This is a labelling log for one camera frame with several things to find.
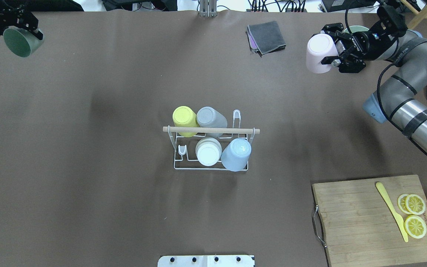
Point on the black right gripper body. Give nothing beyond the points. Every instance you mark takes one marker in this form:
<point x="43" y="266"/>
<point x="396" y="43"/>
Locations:
<point x="370" y="45"/>

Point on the pink cup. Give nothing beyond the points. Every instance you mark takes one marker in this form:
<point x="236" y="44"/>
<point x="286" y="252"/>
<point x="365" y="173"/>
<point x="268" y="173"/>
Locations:
<point x="318" y="47"/>

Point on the green cup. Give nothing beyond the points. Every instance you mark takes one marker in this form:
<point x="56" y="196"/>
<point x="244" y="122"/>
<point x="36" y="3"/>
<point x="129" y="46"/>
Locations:
<point x="22" y="42"/>

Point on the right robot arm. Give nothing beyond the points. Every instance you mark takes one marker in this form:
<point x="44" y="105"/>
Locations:
<point x="388" y="39"/>

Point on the light blue cup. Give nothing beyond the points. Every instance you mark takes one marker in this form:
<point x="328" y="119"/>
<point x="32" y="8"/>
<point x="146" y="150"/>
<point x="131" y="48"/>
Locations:
<point x="236" y="155"/>

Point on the grey cup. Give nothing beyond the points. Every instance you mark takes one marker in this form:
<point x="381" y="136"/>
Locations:
<point x="208" y="117"/>

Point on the white cup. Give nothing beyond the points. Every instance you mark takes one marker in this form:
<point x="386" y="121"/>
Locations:
<point x="208" y="151"/>

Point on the yellow cup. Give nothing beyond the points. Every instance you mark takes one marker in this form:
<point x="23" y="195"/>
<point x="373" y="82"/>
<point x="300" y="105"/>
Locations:
<point x="183" y="116"/>

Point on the mint green bowl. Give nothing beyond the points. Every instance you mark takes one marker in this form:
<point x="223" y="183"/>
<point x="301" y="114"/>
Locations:
<point x="355" y="28"/>

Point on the wooden stand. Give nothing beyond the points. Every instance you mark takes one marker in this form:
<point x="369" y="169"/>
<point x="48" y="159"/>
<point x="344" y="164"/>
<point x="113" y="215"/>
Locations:
<point x="418" y="15"/>

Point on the grey folded cloth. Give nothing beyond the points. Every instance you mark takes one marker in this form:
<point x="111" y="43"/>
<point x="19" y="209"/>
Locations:
<point x="267" y="36"/>

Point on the purple cloth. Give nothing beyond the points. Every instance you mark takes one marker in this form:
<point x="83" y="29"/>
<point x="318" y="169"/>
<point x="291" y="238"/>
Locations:
<point x="252" y="43"/>

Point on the yellow plastic knife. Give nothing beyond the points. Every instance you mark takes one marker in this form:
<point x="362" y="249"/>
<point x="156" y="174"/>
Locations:
<point x="397" y="217"/>

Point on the lemon slice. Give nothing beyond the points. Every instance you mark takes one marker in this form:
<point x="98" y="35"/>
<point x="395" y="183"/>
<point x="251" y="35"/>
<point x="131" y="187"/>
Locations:
<point x="415" y="226"/>
<point x="415" y="204"/>
<point x="401" y="202"/>

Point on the bamboo cutting board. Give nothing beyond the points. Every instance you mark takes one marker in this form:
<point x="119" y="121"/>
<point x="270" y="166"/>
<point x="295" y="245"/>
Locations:
<point x="358" y="229"/>

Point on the white wire cup rack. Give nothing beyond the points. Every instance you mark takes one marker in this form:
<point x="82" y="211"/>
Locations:
<point x="184" y="140"/>

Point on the white metal mount base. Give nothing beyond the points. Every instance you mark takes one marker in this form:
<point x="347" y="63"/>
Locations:
<point x="234" y="260"/>

